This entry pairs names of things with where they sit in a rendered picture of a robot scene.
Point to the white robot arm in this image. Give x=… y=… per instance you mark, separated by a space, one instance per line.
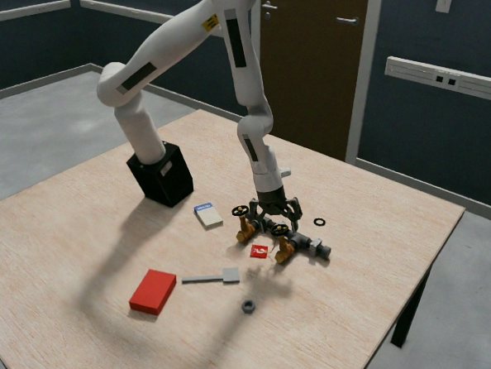
x=167 y=46

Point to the red rectangular block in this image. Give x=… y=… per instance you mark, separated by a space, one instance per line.
x=153 y=292

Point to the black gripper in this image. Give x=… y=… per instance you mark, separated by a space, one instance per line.
x=274 y=203

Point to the red tag with gold chain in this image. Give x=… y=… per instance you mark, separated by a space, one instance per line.
x=260 y=251

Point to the brass valve manifold with black handwheels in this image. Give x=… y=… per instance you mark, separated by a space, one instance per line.
x=281 y=230

